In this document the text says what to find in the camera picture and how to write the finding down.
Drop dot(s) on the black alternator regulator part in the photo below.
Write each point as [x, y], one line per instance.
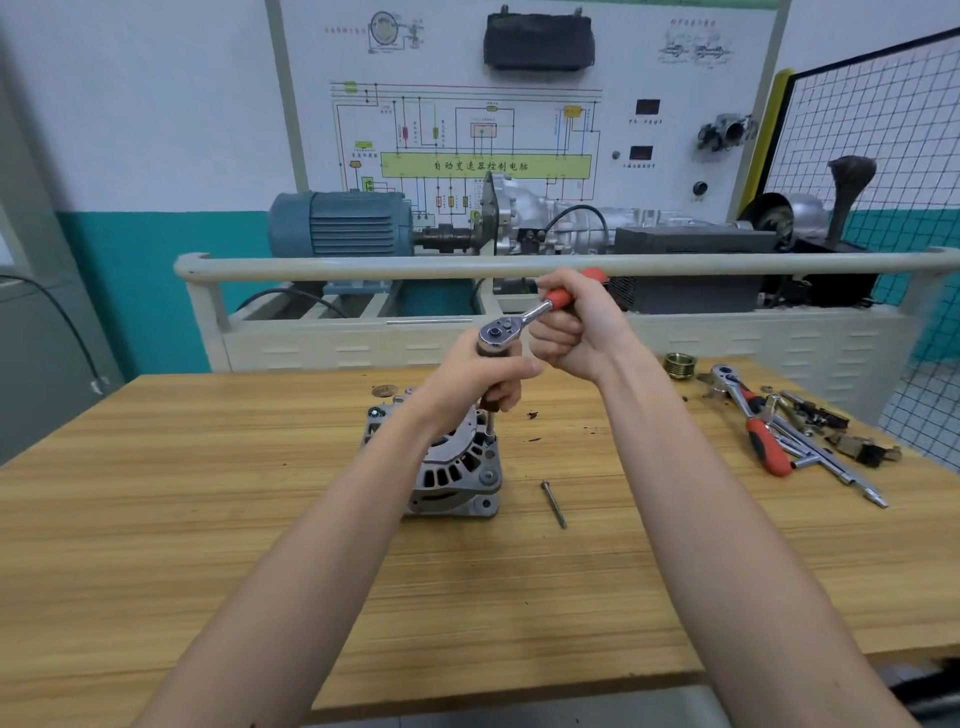
[814, 411]

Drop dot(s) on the yellow post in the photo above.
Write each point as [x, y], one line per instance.
[766, 135]

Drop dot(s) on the black metal control box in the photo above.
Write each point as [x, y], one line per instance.
[694, 285]

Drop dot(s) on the short chrome extension bar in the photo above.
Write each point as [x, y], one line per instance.
[796, 450]

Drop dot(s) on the silver gearbox assembly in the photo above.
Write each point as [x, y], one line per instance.
[570, 217]

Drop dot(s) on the black gear shift lever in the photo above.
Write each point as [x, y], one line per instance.
[847, 195]

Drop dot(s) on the white wiring diagram training board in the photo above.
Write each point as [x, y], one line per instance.
[525, 112]

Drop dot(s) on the grey metal cabinet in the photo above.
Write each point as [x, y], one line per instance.
[45, 360]

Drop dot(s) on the long chrome extension bar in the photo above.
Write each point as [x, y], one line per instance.
[825, 461]

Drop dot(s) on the blue electric motor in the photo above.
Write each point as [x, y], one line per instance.
[341, 223]

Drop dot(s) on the person's right hand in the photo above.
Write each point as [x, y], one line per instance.
[592, 334]

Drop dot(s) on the person's right forearm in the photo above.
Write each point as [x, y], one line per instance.
[735, 555]

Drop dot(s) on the long steel bolt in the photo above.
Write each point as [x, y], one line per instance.
[554, 505]

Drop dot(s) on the steel socket extension bar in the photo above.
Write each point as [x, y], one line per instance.
[489, 420]

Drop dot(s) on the brown brush holder part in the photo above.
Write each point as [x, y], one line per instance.
[862, 448]

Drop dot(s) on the person's right thumb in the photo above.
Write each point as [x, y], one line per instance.
[562, 280]

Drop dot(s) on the white metal stand frame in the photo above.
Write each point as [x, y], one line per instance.
[420, 341]

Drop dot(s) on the small round metal washer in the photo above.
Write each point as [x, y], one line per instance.
[384, 391]

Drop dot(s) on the person's left forearm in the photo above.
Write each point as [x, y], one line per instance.
[315, 570]

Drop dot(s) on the silver car alternator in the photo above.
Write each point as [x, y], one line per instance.
[457, 472]

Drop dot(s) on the person's left hand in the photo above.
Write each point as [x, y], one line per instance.
[465, 379]

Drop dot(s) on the person's left thumb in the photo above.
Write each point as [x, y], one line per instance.
[521, 369]

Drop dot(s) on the black instrument cluster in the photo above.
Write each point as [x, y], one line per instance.
[538, 41]

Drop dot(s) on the brass grooved pulley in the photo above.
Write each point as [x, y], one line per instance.
[679, 365]

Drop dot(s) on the metal throttle body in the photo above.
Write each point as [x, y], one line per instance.
[724, 133]

